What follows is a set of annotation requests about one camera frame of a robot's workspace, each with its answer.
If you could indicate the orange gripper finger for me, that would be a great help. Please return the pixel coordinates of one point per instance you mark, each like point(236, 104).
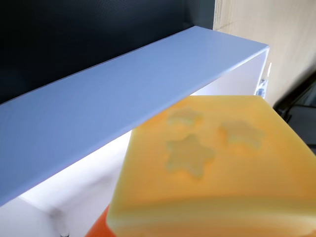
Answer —
point(101, 224)

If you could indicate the yellow toy block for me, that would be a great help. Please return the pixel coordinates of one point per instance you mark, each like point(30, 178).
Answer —
point(222, 172)

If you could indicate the white open cardboard box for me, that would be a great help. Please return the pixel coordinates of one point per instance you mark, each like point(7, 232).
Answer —
point(111, 103)

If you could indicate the dark grey table mat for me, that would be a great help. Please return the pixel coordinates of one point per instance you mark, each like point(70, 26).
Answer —
point(86, 37)

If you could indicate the clear tape with printed label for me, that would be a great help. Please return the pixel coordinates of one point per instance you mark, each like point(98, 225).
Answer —
point(263, 85)

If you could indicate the black furniture frame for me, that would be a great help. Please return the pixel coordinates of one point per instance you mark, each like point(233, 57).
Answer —
point(304, 123)

